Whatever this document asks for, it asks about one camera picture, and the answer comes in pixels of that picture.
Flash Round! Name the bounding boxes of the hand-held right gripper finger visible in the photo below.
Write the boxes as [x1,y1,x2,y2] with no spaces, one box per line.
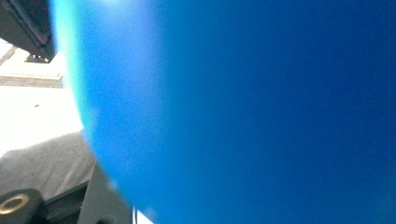
[0,131,97,202]

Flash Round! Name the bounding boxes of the blue bottle with white cap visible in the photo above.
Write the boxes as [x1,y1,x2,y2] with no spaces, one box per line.
[49,0,396,224]

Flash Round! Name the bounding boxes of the white table mat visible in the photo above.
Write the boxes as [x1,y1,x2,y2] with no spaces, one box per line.
[0,36,86,158]

